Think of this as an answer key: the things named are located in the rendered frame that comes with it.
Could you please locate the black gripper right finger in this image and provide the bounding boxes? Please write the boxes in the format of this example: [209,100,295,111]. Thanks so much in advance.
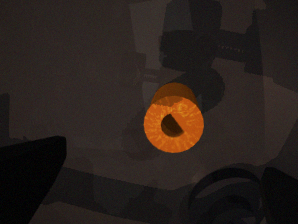
[259,167,298,224]

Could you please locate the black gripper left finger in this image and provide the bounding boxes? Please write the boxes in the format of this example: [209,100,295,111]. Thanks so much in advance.
[0,136,67,224]

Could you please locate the orange cylinder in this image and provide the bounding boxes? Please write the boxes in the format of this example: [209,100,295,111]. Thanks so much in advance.
[144,81,204,153]

